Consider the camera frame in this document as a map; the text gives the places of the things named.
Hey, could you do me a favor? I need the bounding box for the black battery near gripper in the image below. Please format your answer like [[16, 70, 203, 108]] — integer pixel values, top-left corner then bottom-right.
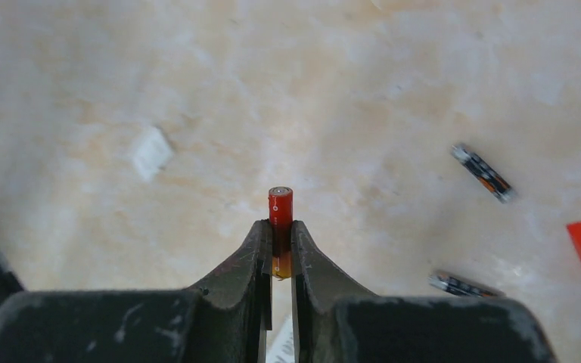
[[427, 271, 503, 297]]

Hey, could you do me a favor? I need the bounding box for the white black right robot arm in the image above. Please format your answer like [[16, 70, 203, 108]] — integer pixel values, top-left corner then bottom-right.
[[0, 220, 556, 362]]

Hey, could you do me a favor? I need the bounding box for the white battery cover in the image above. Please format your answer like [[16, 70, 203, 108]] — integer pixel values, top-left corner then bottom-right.
[[132, 126, 175, 182]]

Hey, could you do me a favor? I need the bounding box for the white remote with display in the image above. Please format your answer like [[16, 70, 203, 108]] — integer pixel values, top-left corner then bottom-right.
[[266, 315, 295, 363]]

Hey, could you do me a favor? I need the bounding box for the red AA battery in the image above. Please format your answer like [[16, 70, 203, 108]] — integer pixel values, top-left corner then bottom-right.
[[269, 186, 294, 280]]

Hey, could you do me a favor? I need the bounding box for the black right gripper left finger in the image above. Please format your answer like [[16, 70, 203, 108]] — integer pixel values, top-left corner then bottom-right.
[[0, 220, 272, 362]]

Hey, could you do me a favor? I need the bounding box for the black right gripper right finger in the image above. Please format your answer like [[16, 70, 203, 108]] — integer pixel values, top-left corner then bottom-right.
[[290, 221, 556, 362]]

